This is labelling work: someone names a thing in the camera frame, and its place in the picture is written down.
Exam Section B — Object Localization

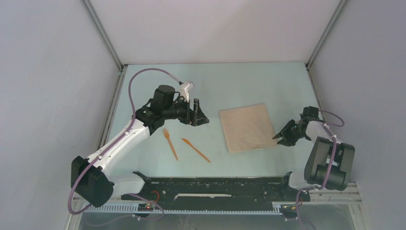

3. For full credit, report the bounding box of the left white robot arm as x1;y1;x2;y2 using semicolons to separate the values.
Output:
71;81;209;207

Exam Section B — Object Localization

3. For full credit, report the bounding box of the corner aluminium post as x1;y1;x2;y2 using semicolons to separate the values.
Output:
80;0;124;71
305;0;350;70

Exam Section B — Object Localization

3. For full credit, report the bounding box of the orange plastic fork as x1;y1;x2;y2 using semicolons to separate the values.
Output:
163;128;179;161

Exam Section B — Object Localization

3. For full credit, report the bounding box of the beige cloth napkin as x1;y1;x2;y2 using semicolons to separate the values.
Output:
219;103;277;153

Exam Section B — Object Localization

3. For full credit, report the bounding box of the orange plastic knife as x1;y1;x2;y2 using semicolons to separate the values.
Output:
181;138;211;162

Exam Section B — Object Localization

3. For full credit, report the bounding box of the right corner aluminium post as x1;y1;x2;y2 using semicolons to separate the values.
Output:
305;0;350;70

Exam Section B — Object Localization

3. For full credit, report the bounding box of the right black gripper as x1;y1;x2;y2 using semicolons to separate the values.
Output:
272;119;308;147

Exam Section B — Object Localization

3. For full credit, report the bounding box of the left corner aluminium post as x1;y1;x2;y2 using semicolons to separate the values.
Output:
80;0;124;71

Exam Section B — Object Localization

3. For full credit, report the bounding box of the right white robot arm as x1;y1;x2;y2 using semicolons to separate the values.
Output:
273;106;355;200

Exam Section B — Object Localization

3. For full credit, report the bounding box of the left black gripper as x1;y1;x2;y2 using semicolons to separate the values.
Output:
163;96;209;127

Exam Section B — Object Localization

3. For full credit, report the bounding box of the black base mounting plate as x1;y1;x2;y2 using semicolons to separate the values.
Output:
134;171;310;213

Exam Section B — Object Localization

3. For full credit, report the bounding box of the aluminium frame rail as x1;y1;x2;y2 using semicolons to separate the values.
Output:
73;181;362;204

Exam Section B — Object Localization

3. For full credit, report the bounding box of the white cable duct strip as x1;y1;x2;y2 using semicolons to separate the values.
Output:
85;202;281;215

